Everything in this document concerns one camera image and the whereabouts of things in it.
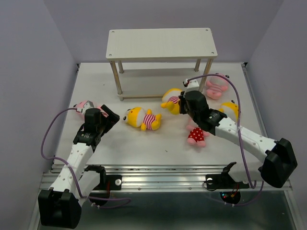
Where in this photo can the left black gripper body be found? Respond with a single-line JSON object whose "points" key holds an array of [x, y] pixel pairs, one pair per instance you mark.
{"points": [[107, 123]]}

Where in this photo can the pink plush red polka-dot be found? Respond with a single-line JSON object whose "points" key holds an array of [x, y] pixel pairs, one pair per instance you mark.
{"points": [[197, 136]]}

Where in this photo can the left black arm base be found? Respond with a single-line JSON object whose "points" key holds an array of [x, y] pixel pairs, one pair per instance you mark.
{"points": [[104, 189]]}

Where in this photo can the yellow plush pink-striped shirt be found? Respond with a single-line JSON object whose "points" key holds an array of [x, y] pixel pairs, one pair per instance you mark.
{"points": [[138, 117]]}

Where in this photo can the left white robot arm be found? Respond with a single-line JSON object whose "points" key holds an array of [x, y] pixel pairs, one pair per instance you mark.
{"points": [[61, 204]]}

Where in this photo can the aluminium rail frame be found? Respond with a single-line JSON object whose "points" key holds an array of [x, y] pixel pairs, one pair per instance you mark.
{"points": [[161, 161]]}

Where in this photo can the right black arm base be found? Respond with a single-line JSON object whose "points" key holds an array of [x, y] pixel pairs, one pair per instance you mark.
{"points": [[230, 189]]}

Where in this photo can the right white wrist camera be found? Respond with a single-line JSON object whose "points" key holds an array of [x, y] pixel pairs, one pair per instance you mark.
{"points": [[191, 85]]}

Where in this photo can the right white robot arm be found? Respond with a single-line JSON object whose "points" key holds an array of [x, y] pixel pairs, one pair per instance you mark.
{"points": [[277, 156]]}

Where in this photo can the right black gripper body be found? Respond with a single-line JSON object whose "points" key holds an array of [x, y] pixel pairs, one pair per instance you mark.
{"points": [[183, 108]]}

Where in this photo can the white two-tier shelf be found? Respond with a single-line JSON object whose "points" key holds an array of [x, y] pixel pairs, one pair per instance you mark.
{"points": [[158, 44]]}

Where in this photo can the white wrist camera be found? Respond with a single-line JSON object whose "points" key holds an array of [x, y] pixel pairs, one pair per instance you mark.
{"points": [[191, 85], [83, 106]]}

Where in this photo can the yellow plush red-striped shirt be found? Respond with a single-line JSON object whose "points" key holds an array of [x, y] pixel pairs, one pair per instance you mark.
{"points": [[170, 100]]}

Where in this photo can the pink plush orange-striped shirt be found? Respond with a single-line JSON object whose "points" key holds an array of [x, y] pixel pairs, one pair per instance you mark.
{"points": [[94, 107]]}

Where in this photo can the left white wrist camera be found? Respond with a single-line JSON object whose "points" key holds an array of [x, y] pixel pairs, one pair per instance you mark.
{"points": [[83, 106]]}

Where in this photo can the pink plush pink-striped shirt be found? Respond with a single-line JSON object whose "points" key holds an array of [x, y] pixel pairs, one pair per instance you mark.
{"points": [[216, 86]]}

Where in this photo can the yellow plush blue-striped shirt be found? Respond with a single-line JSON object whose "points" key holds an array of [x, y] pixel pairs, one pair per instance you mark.
{"points": [[230, 108]]}

